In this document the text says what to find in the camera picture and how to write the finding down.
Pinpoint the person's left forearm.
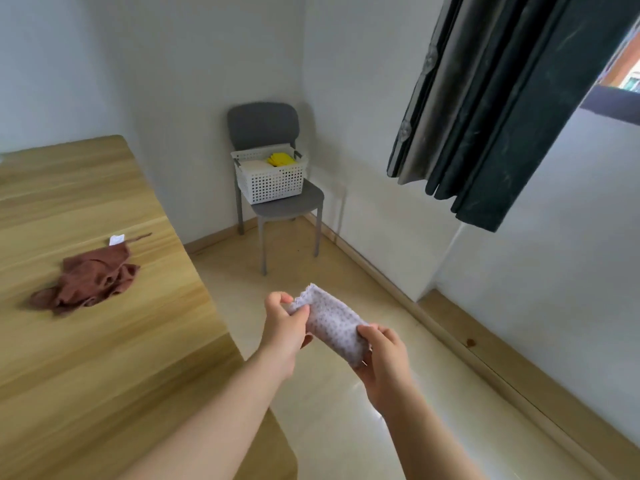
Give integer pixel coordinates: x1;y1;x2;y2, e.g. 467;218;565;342
117;352;293;480

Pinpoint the person's right forearm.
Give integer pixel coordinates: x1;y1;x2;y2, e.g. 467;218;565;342
379;389;489;480

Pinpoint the dark grey curtain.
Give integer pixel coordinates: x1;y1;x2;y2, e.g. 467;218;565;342
386;0;640;233

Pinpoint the person's right hand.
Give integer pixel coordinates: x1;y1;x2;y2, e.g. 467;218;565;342
352;324;416;415

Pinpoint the wooden table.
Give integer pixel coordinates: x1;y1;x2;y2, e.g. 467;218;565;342
0;135;299;480

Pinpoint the white plastic basket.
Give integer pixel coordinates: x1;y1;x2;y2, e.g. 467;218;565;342
230;142;309;205

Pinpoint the lilac dotted white cloth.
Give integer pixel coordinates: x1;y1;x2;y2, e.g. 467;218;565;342
282;283;373;368

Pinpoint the person's left hand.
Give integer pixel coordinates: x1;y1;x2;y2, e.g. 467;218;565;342
259;291;315;381

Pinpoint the grey chair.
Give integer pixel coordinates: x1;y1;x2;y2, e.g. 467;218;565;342
227;101;326;277

